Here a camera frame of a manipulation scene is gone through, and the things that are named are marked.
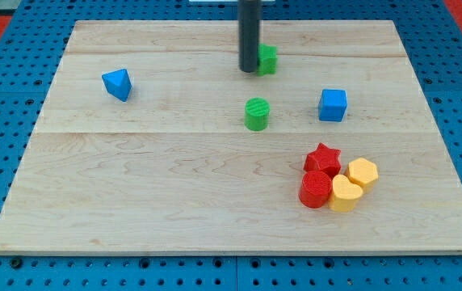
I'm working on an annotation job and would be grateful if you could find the blue triangle block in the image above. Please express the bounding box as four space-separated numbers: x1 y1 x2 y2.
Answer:
101 69 132 102

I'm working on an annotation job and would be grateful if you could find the green cylinder block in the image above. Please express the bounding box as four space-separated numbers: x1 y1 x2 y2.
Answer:
244 97 271 131

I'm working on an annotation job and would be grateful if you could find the light wooden board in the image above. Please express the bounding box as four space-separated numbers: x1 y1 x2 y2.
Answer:
0 20 462 256

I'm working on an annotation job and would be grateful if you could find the green star block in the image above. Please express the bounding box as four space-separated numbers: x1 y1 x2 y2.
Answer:
257 43 278 76

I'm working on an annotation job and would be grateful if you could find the red cylinder block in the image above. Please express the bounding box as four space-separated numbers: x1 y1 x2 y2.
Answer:
298 171 332 209

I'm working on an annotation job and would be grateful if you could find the red star block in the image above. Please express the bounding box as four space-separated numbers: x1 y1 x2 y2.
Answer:
303 143 342 179

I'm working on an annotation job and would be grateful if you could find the blue cube block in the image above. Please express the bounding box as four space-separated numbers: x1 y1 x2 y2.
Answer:
317 89 348 122

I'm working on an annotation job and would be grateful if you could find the yellow heart block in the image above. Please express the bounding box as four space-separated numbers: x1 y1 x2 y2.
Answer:
328 175 363 213

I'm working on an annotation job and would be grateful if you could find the yellow hexagon block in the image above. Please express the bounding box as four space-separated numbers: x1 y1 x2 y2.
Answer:
345 158 379 193

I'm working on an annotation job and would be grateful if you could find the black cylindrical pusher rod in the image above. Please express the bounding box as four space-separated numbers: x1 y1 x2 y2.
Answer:
237 0 262 73

